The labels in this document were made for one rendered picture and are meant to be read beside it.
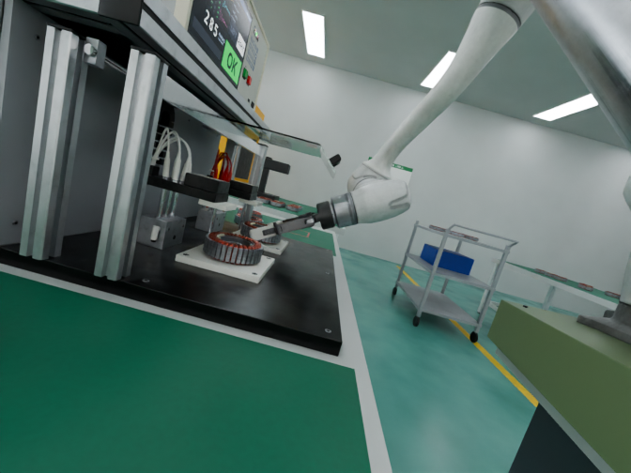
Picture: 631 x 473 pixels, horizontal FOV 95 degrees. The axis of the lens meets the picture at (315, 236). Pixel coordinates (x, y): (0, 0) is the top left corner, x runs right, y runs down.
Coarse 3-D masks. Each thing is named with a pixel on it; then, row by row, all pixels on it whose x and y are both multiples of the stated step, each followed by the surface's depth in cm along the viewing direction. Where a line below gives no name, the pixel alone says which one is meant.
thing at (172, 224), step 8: (144, 216) 53; (152, 216) 54; (168, 216) 57; (176, 216) 60; (144, 224) 53; (152, 224) 53; (160, 224) 53; (168, 224) 54; (176, 224) 57; (184, 224) 60; (144, 232) 53; (160, 232) 53; (168, 232) 54; (176, 232) 57; (136, 240) 54; (144, 240) 54; (160, 240) 54; (168, 240) 55; (176, 240) 58; (160, 248) 54
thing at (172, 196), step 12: (156, 180) 52; (168, 180) 52; (192, 180) 52; (204, 180) 52; (216, 180) 52; (168, 192) 56; (180, 192) 52; (192, 192) 52; (204, 192) 52; (216, 192) 52; (168, 204) 56; (204, 204) 53; (216, 204) 53; (228, 204) 57; (156, 216) 54
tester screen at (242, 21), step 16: (208, 0) 48; (224, 0) 53; (240, 0) 59; (192, 16) 45; (224, 16) 55; (240, 16) 61; (192, 32) 46; (208, 32) 51; (224, 32) 57; (240, 32) 63; (208, 48) 52
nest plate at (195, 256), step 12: (180, 252) 51; (192, 252) 53; (204, 252) 55; (192, 264) 50; (204, 264) 50; (216, 264) 51; (228, 264) 52; (264, 264) 58; (240, 276) 50; (252, 276) 50
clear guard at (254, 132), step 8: (232, 120) 71; (240, 128) 78; (248, 128) 75; (256, 128) 71; (248, 136) 91; (256, 136) 86; (264, 136) 82; (272, 136) 77; (280, 136) 74; (288, 136) 71; (272, 144) 93; (280, 144) 88; (288, 144) 83; (296, 144) 79; (304, 144) 75; (312, 144) 72; (304, 152) 92; (312, 152) 87; (320, 152) 81; (328, 160) 72; (328, 168) 87
